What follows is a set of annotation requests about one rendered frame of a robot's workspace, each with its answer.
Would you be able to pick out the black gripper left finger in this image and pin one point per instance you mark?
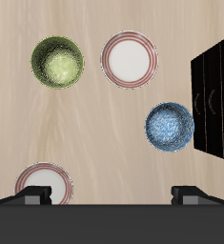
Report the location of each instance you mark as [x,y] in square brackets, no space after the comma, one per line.
[34,193]

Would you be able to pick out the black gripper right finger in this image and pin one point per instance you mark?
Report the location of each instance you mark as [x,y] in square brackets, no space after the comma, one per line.
[188,193]

